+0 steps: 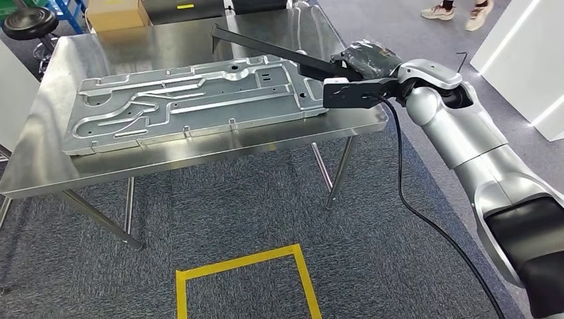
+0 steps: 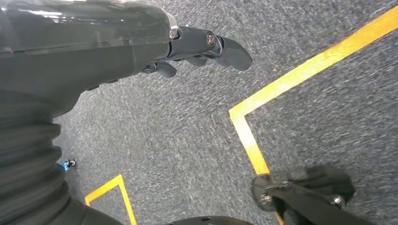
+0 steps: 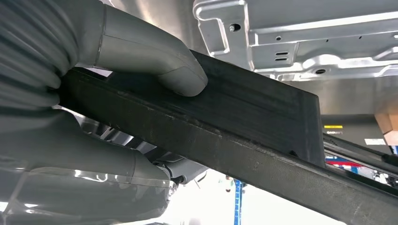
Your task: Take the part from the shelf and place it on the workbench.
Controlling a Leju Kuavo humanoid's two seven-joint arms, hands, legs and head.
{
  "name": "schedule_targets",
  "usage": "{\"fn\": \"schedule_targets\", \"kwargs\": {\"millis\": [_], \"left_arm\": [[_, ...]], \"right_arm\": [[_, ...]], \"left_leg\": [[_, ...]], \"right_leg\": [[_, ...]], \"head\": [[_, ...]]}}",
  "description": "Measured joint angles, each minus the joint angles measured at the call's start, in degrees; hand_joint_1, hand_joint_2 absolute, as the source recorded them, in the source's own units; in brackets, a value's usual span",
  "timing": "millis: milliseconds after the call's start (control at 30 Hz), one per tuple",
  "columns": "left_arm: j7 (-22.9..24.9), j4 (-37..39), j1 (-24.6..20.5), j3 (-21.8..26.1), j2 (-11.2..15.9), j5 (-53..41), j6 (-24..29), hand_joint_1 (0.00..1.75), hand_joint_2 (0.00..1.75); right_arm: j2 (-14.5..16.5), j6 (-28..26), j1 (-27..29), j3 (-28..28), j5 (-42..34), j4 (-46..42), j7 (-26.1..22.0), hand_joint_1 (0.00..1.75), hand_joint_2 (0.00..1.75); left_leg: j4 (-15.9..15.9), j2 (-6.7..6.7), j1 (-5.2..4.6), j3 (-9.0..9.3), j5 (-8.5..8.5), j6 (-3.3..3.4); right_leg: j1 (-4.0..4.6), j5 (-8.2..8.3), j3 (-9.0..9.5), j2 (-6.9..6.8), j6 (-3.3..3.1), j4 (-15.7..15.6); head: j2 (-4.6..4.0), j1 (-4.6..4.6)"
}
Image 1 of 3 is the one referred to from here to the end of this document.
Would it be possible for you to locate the black plastic plate bracket part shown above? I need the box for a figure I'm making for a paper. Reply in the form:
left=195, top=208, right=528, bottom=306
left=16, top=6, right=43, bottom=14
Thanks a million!
left=210, top=23, right=365, bottom=83

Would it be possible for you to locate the stamped grey metal panel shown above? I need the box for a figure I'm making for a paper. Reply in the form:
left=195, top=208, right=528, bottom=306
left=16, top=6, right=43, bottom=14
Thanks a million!
left=61, top=54, right=330, bottom=157

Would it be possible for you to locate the yellow floor tape square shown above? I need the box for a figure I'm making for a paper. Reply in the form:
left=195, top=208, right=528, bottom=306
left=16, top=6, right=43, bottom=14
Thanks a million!
left=175, top=243, right=323, bottom=319

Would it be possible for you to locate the dark grey device yellow label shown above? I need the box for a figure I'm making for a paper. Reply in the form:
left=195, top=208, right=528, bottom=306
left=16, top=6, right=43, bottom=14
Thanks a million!
left=140, top=0, right=226, bottom=26

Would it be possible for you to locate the person's beige shoe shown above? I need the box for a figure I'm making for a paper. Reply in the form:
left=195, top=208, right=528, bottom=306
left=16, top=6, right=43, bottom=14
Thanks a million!
left=464, top=0, right=495, bottom=33
left=420, top=3, right=456, bottom=22

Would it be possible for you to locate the brown cardboard box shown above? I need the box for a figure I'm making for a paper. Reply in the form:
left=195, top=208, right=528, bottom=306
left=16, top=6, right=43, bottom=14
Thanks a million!
left=86, top=0, right=152, bottom=33

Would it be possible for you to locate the white lit display plinth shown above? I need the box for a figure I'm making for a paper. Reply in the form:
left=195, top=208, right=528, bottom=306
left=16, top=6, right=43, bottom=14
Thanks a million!
left=469, top=0, right=564, bottom=143

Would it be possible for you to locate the white cabinet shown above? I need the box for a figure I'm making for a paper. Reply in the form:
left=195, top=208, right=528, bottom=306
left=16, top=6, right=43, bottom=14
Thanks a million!
left=0, top=39, right=41, bottom=154

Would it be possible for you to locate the black round stool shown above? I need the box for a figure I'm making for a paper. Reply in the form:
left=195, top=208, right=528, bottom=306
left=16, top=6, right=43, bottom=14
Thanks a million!
left=2, top=6, right=61, bottom=75

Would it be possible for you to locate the green plastic crate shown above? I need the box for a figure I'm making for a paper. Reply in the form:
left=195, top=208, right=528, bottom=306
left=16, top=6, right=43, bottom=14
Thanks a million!
left=0, top=0, right=49, bottom=19

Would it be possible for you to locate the black camera module with bracket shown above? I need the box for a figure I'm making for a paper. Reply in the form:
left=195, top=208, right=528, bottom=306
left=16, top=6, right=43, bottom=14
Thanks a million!
left=322, top=76, right=402, bottom=110

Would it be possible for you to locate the thick black camera cable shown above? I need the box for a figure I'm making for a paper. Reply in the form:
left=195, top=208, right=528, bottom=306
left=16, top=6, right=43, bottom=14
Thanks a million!
left=371, top=92, right=506, bottom=319

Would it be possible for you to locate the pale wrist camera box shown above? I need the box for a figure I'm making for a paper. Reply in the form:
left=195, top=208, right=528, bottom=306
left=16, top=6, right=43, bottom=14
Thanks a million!
left=395, top=58, right=464, bottom=92

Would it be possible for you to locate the blue metal frame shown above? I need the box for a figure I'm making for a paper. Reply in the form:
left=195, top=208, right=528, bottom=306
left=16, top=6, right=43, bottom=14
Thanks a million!
left=46, top=0, right=89, bottom=35

